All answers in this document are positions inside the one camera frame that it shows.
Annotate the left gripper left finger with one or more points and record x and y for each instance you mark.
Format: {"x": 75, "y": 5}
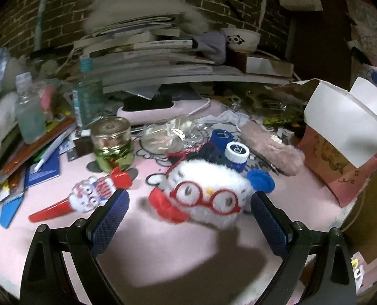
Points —
{"x": 45, "y": 279}

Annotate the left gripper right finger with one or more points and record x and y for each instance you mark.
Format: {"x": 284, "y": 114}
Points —
{"x": 332, "y": 279}

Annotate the white plush with red glasses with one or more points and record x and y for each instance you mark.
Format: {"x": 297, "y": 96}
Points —
{"x": 200, "y": 191}

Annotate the blue notebook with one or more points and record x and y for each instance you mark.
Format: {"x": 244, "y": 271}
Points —
{"x": 49, "y": 170}

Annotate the pink fluffy plush toy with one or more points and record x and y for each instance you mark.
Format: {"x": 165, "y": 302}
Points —
{"x": 286, "y": 158}

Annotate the green glass jar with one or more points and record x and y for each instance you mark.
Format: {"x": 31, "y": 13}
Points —
{"x": 112, "y": 143}

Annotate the white lid blue case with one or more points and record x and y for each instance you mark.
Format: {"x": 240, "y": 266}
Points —
{"x": 237, "y": 153}

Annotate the small clear plastic bottle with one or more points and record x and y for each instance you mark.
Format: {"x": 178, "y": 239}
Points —
{"x": 28, "y": 110}

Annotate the dark navy scrunchie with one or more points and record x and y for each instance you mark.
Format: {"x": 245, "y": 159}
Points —
{"x": 207, "y": 152}

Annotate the blue lens case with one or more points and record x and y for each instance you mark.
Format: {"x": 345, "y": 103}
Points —
{"x": 220, "y": 138}

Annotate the clear plastic bag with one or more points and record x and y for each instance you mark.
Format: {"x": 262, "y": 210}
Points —
{"x": 168, "y": 136}

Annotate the white shelf board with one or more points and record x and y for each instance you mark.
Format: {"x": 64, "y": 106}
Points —
{"x": 246, "y": 78}

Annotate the stack of books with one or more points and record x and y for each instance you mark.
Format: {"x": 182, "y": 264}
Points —
{"x": 149, "y": 38}

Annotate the panda ceramic bowl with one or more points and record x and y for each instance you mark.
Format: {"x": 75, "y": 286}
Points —
{"x": 241, "y": 40}

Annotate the purple grey cloth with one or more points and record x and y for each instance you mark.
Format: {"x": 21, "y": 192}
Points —
{"x": 213, "y": 45}

